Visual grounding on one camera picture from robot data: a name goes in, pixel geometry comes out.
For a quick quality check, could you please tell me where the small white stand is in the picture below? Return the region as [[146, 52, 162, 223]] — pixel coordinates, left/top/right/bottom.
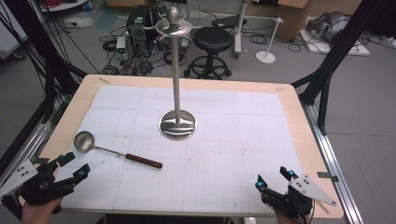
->
[[255, 17, 286, 64]]

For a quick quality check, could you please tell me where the small grey power box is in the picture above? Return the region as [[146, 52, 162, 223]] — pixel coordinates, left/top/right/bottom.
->
[[116, 35, 128, 54]]

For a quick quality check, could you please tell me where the tangle of black cables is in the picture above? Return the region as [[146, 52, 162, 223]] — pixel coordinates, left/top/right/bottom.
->
[[98, 26, 189, 77]]

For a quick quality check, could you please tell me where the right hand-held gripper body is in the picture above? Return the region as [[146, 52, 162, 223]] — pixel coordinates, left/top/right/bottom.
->
[[262, 175, 338, 218]]

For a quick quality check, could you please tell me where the person's right hand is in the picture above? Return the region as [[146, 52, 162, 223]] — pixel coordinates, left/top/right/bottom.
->
[[274, 211, 314, 224]]

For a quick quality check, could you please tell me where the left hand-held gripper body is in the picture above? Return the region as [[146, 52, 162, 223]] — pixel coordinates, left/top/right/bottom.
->
[[0, 159, 77, 218]]

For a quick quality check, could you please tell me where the white desk leg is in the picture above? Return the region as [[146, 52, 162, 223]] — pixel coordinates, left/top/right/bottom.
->
[[233, 0, 250, 59]]

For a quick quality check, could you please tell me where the grey tape piece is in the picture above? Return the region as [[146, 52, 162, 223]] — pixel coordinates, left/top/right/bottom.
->
[[317, 171, 339, 183]]

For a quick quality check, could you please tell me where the black round stool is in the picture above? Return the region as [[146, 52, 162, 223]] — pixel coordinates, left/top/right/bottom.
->
[[183, 26, 233, 80]]

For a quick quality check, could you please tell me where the black computer tower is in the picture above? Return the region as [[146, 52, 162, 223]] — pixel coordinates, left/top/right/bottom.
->
[[125, 5, 167, 43]]

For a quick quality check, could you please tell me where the steel utensil stand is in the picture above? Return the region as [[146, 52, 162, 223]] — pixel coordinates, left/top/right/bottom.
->
[[143, 6, 202, 142]]

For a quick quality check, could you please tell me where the black frame strut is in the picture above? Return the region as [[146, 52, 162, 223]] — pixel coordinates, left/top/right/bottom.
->
[[290, 0, 387, 136], [0, 0, 89, 125]]

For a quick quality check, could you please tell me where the white floor board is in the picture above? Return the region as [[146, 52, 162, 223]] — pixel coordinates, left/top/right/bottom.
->
[[299, 29, 372, 57]]

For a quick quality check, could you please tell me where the white grid mat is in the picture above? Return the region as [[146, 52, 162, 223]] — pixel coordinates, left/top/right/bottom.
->
[[54, 84, 307, 217]]

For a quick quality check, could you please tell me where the aluminium frame rail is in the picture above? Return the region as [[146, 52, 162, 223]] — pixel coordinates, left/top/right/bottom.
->
[[0, 119, 53, 188], [300, 101, 365, 224]]

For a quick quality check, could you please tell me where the large cardboard box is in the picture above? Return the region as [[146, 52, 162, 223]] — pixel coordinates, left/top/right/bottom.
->
[[276, 0, 311, 41]]

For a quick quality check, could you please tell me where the person's left hand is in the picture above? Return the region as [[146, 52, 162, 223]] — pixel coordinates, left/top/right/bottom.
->
[[21, 197, 64, 224]]

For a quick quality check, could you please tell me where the metal ladle with wooden handle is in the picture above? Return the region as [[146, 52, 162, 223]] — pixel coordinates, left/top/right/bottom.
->
[[73, 131, 163, 170]]

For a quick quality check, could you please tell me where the grey bag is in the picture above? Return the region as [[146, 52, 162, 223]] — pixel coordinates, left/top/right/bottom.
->
[[306, 11, 352, 43]]

